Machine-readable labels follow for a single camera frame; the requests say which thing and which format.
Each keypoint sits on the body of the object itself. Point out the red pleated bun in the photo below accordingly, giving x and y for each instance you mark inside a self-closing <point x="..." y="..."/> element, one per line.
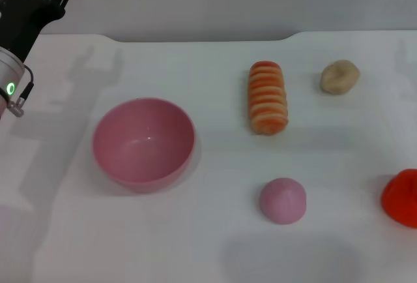
<point x="402" y="198"/>

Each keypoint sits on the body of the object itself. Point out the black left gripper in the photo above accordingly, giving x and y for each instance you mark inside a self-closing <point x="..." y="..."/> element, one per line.
<point x="23" y="19"/>

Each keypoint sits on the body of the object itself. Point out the orange striped bread roll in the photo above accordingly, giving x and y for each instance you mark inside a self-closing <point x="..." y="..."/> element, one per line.
<point x="267" y="100"/>

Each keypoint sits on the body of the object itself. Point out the beige round bread bun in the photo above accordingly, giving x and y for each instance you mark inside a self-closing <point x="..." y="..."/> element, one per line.
<point x="339" y="77"/>

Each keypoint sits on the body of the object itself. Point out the pink round bun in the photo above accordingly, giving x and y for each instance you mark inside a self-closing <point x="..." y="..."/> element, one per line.
<point x="282" y="201"/>

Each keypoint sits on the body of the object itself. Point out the pink plastic bowl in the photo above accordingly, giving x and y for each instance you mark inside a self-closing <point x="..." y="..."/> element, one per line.
<point x="143" y="146"/>

